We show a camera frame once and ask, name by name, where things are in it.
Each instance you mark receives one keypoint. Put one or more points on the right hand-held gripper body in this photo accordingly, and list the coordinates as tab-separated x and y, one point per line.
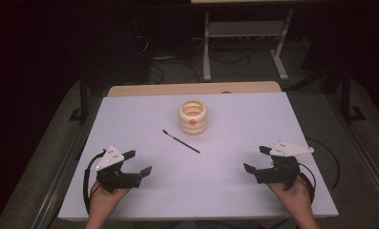
285	168

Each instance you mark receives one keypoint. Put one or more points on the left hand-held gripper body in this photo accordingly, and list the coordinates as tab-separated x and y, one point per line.
109	160

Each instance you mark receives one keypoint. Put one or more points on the person's right hand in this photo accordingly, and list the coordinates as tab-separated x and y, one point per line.
297	198

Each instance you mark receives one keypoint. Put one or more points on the person's left hand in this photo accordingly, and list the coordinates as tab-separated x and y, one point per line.
102	202

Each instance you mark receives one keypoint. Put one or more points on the thin black pen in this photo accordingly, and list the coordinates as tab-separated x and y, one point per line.
181	141

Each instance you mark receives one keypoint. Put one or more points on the cream ribbed pen holder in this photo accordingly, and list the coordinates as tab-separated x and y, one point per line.
193	125

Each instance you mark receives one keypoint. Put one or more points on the black metal stand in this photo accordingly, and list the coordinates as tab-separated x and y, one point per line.
83	98
346	95

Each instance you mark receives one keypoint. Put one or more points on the metal floor rail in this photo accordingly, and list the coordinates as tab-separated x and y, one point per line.
365	152
63	168

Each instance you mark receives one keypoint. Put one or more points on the white metal frame table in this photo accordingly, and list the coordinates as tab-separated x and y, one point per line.
244	29

